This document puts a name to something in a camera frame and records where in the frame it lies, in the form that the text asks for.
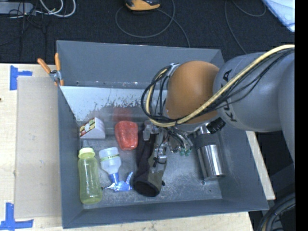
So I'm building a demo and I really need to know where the white spray bottle blue nozzle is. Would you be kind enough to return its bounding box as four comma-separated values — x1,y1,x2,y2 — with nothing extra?
98,146,134,193

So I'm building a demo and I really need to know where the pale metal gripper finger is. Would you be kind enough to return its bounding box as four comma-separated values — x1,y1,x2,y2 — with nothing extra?
143,120,155,141
155,153,167,176

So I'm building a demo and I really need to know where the white toy sandwich wedge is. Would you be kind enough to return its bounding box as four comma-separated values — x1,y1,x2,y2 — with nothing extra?
79,116,106,140

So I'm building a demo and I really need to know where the red sponge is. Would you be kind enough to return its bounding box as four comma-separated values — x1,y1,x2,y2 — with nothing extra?
114,120,139,151

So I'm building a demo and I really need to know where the grey metal bin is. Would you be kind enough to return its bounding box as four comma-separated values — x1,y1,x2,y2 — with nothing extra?
55,40,270,229

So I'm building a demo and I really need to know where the shiny metal cylinder cup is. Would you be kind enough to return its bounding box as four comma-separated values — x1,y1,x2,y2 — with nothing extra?
193,134,226,181

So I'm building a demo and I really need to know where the black and olive sock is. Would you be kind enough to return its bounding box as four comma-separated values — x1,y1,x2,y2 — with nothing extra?
133,128,167,198

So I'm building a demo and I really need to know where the pale flat board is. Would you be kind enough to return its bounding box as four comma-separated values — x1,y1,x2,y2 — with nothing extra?
13,76,61,220

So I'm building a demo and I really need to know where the yellow-green plastic bottle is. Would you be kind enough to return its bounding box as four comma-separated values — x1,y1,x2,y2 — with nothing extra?
77,146,103,205

